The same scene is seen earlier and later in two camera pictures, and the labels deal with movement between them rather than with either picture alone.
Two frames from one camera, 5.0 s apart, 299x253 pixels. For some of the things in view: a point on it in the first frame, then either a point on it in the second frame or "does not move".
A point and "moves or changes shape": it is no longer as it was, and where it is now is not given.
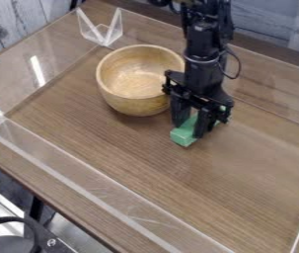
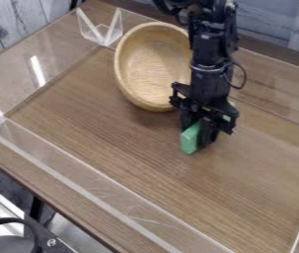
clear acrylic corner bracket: x=103 y=35 does not move
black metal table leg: x=38 y=209 does not move
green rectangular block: x=184 y=134 moves or changes shape
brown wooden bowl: x=132 y=78 moves or changes shape
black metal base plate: x=53 y=244 does not move
